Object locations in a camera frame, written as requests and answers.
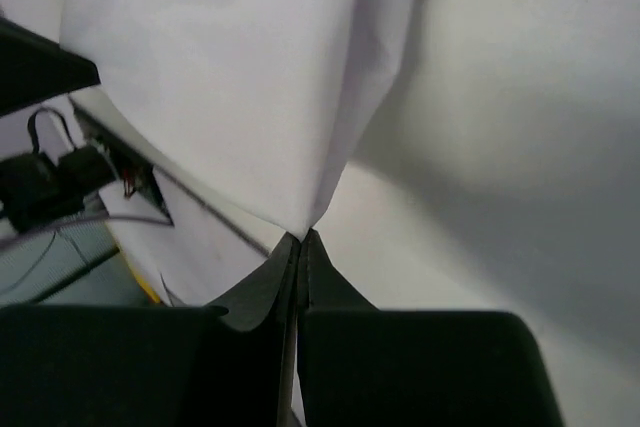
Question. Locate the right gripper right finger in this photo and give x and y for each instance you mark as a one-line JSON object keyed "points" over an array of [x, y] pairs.
{"points": [[362, 366]]}

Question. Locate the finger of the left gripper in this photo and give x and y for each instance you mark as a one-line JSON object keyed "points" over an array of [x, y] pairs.
{"points": [[35, 69]]}

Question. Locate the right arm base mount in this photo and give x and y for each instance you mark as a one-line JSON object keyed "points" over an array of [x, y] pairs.
{"points": [[37, 191]]}

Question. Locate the white t shirt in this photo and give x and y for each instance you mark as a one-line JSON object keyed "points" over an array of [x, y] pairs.
{"points": [[262, 101]]}

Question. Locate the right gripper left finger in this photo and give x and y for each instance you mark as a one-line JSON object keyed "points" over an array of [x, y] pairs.
{"points": [[227, 363]]}

